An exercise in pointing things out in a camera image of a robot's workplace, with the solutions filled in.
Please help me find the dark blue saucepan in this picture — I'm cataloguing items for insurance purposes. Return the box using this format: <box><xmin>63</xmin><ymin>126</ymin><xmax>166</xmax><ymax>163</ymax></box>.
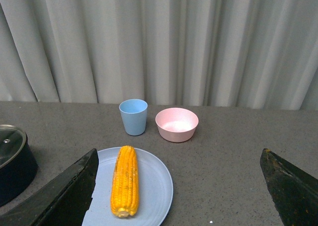
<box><xmin>0</xmin><ymin>134</ymin><xmax>39</xmax><ymax>207</ymax></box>

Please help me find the light blue plate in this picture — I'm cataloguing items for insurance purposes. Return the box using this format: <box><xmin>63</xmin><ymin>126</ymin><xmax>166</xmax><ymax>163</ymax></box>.
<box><xmin>82</xmin><ymin>147</ymin><xmax>173</xmax><ymax>226</ymax></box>

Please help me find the yellow corn cob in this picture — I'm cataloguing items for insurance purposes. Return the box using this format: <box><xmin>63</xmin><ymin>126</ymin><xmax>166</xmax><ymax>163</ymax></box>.
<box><xmin>110</xmin><ymin>146</ymin><xmax>139</xmax><ymax>218</ymax></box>

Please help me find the light blue cup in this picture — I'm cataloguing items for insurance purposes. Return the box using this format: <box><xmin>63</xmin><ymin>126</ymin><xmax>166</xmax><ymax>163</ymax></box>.
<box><xmin>119</xmin><ymin>99</ymin><xmax>148</xmax><ymax>136</ymax></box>

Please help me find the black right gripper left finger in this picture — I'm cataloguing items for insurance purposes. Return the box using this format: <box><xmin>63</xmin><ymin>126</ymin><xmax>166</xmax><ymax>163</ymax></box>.
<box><xmin>0</xmin><ymin>149</ymin><xmax>99</xmax><ymax>226</ymax></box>

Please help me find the glass lid with blue knob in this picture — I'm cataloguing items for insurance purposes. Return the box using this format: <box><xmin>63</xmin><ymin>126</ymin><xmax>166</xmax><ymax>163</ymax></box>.
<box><xmin>0</xmin><ymin>124</ymin><xmax>27</xmax><ymax>168</ymax></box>

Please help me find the white curtain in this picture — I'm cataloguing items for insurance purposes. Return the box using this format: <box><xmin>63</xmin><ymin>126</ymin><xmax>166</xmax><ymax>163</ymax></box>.
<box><xmin>0</xmin><ymin>0</ymin><xmax>318</xmax><ymax>110</ymax></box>

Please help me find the pink bowl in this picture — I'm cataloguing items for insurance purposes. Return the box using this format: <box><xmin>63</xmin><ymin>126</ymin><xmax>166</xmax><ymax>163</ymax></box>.
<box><xmin>155</xmin><ymin>107</ymin><xmax>199</xmax><ymax>143</ymax></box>

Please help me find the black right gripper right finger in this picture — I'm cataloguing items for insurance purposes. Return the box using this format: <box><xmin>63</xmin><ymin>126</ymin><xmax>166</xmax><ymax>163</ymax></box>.
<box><xmin>260</xmin><ymin>149</ymin><xmax>318</xmax><ymax>226</ymax></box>

